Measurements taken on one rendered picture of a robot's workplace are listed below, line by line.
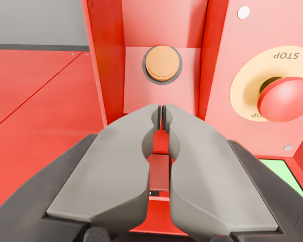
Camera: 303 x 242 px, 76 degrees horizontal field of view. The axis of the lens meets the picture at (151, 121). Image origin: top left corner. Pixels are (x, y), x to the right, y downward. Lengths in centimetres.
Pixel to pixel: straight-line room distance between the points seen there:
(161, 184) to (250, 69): 13
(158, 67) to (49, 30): 91
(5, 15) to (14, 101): 64
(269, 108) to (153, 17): 15
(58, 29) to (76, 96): 56
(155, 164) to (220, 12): 15
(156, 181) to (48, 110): 39
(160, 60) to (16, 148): 33
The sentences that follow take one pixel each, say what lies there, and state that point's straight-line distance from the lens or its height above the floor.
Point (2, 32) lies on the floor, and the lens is 124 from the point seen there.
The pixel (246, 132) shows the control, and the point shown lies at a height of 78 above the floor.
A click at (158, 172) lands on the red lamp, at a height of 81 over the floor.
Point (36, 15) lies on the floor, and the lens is 111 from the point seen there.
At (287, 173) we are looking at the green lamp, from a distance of 25.
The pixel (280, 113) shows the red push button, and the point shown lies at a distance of 18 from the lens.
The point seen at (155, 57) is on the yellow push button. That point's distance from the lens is 23.
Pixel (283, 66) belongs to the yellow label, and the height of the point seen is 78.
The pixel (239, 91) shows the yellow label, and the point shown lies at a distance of 19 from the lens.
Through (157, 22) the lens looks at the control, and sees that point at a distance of 24.
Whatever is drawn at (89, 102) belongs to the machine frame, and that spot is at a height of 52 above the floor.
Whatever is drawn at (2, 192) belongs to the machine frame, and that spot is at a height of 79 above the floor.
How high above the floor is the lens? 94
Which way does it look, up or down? 54 degrees down
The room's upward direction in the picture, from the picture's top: 173 degrees counter-clockwise
